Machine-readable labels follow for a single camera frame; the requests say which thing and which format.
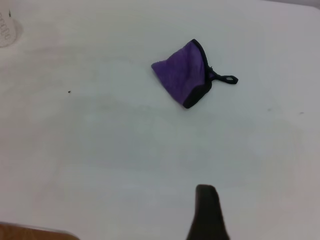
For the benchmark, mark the white paper cup green print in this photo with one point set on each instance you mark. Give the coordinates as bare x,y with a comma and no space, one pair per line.
7,30

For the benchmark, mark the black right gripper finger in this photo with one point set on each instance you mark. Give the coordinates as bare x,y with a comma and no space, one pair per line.
207,215

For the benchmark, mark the purple cloth black trim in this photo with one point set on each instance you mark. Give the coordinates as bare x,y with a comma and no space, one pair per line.
182,72

